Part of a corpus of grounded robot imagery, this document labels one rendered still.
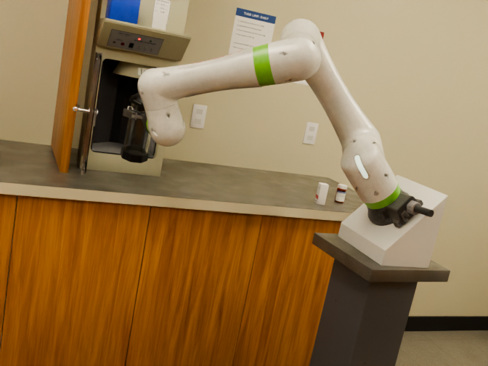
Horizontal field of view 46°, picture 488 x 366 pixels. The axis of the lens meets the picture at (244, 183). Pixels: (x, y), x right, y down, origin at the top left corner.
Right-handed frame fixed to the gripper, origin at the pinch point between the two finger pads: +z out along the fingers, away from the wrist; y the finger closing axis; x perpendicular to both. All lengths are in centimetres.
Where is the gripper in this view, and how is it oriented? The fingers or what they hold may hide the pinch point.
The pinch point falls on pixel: (142, 112)
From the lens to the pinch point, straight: 208.9
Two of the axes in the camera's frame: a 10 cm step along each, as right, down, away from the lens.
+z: -3.7, -2.5, 9.0
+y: -9.1, -0.9, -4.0
